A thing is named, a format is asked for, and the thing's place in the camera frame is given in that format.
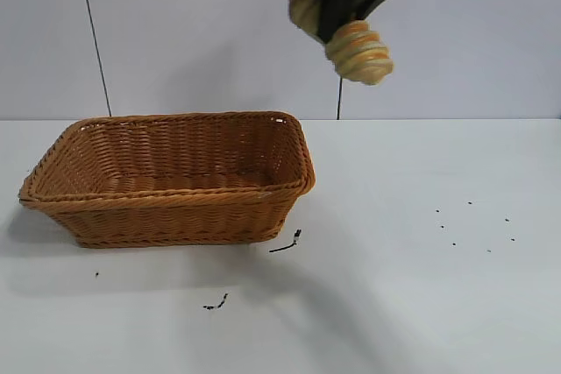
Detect brown woven wicker basket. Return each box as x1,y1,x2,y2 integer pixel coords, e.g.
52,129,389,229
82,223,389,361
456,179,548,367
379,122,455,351
18,111,317,250

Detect long twisted bread loaf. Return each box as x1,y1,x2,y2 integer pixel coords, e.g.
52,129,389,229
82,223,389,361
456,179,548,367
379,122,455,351
288,0,396,87

